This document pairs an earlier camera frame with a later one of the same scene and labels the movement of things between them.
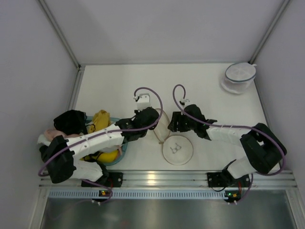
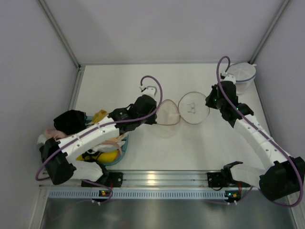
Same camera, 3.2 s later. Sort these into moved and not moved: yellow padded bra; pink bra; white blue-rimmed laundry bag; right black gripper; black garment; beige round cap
Moved: right black gripper; beige round cap
Not moved: pink bra; yellow padded bra; black garment; white blue-rimmed laundry bag
